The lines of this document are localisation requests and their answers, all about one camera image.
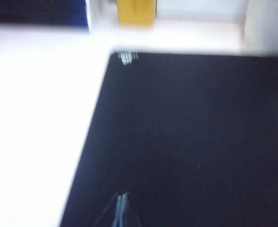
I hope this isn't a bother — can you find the pale ceramic mug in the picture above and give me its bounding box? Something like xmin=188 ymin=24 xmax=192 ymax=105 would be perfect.
xmin=244 ymin=0 xmax=278 ymax=52

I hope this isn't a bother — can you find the black Corsair mouse pad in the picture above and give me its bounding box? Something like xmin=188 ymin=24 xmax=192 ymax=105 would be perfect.
xmin=59 ymin=49 xmax=278 ymax=227

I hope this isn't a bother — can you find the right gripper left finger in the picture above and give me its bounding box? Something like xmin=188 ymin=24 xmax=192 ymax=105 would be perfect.
xmin=110 ymin=193 xmax=123 ymax=227

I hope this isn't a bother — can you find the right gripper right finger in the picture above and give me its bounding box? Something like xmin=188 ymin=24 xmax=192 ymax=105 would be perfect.
xmin=121 ymin=192 xmax=141 ymax=227

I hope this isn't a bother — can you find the yellow rectangular tin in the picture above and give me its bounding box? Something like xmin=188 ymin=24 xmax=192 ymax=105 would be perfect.
xmin=117 ymin=0 xmax=157 ymax=26

